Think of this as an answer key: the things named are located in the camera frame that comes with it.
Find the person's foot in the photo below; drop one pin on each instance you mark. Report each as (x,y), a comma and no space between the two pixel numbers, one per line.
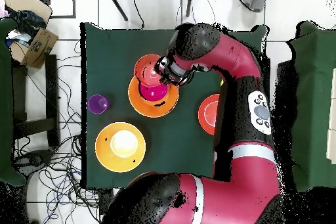
(256,0)

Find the wide red bowl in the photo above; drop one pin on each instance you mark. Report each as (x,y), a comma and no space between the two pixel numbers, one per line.
(207,113)

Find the purple plastic cup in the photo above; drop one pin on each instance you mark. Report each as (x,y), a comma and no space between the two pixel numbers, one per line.
(98,104)

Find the dark blue bag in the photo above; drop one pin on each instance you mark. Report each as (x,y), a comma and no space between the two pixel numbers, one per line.
(30,21)

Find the dark green tablecloth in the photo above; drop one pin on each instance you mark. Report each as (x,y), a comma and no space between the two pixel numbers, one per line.
(118,48)

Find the black bench frame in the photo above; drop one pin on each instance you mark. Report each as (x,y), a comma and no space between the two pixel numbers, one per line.
(51,90)

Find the green covered table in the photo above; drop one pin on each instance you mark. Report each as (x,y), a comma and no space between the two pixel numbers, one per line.
(312,103)
(5,103)

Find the large orange bowl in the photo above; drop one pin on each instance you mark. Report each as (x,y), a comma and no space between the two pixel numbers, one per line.
(105,153)
(135,103)

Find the pink plastic bowl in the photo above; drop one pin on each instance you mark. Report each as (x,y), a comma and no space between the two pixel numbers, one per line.
(153,92)

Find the open cardboard box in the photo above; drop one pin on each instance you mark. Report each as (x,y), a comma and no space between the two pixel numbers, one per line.
(39,48)

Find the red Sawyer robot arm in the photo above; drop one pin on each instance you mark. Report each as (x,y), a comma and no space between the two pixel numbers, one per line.
(236,58)

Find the small red bowl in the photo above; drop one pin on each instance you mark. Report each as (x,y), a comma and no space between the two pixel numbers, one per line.
(147,73)

